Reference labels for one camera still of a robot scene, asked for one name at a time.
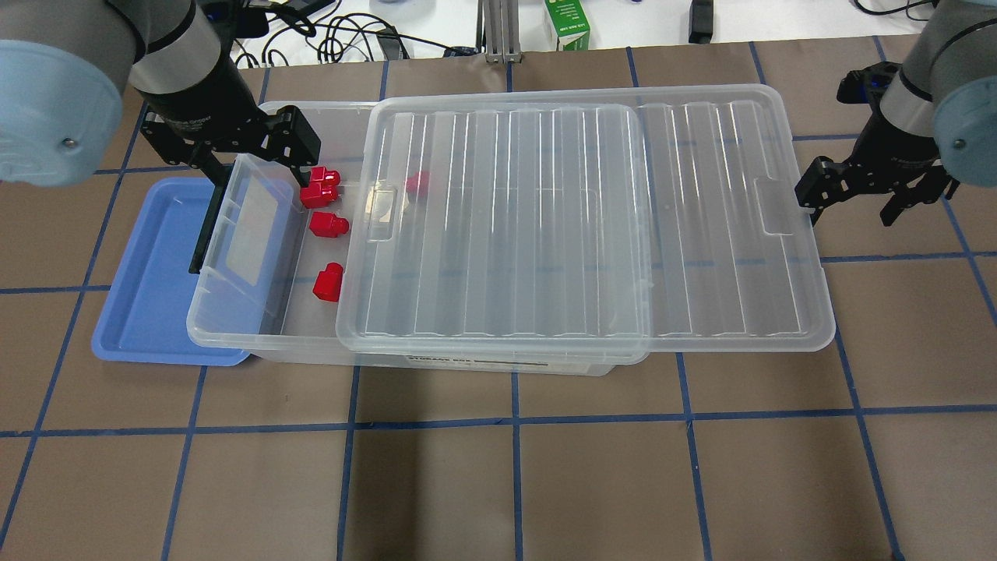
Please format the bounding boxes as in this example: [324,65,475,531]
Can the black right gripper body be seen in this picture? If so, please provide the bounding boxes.
[794,103,960,210]

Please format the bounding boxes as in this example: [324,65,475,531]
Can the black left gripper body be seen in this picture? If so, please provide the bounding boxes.
[140,89,321,187]

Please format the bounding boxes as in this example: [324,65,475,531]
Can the clear plastic box lid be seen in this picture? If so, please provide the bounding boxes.
[336,84,836,365]

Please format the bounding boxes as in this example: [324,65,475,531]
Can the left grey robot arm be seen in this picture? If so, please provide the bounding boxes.
[1,1,321,274]

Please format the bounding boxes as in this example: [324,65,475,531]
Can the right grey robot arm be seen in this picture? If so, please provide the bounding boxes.
[794,1,996,226]

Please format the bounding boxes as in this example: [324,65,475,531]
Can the clear plastic storage box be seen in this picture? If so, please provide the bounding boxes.
[186,95,652,374]

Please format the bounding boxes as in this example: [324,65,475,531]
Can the red block upper pair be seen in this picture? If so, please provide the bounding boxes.
[299,166,342,210]

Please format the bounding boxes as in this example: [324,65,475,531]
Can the blue plastic tray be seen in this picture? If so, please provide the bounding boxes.
[90,178,249,367]

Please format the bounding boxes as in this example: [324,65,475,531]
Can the red block under lid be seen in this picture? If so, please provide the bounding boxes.
[405,170,430,196]

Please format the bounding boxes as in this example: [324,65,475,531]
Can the black power adapter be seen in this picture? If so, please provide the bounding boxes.
[688,0,715,44]

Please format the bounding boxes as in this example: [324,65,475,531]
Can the green white carton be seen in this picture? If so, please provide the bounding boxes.
[542,0,592,52]

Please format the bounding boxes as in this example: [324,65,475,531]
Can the black cable bundle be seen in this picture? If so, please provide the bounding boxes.
[234,0,468,67]

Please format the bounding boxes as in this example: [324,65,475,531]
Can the aluminium frame post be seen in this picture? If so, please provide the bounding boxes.
[477,1,521,64]

